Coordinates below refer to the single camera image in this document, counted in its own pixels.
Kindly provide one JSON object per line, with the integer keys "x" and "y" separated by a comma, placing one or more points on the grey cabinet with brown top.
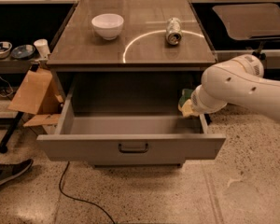
{"x": 139, "y": 51}

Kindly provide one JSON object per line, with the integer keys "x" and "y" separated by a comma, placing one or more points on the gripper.
{"x": 198, "y": 101}

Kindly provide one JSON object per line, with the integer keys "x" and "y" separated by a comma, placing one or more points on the white ceramic bowl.
{"x": 108, "y": 26}

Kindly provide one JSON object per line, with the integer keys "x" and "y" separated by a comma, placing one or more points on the blue patterned bowl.
{"x": 5, "y": 49}

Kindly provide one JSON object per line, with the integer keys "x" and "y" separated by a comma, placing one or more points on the grey tray on stand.
{"x": 250, "y": 21}

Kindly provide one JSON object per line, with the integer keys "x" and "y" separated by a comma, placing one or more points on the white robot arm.
{"x": 238, "y": 81}

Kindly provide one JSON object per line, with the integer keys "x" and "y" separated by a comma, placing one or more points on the black drawer handle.
{"x": 133, "y": 149}

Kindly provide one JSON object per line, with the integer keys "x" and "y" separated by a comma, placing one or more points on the crushed drink can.
{"x": 173, "y": 33}

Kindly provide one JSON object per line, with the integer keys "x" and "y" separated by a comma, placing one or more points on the brown cardboard box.
{"x": 38, "y": 96}

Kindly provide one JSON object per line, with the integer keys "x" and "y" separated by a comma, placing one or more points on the dark blue plate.
{"x": 23, "y": 52}

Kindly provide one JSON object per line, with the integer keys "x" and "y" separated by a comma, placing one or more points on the open grey top drawer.
{"x": 102, "y": 112}

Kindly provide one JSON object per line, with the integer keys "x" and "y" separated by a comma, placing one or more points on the dark sneaker shoe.
{"x": 9, "y": 172}

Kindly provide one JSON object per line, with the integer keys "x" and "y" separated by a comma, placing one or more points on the black tripod stand leg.
{"x": 11, "y": 128}

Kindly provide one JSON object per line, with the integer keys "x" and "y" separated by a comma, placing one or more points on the white paper cup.
{"x": 42, "y": 47}

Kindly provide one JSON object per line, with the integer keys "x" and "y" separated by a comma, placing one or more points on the grey left side shelf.
{"x": 8, "y": 66}

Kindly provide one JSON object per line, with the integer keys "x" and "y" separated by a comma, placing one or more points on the green and yellow sponge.
{"x": 185, "y": 95}

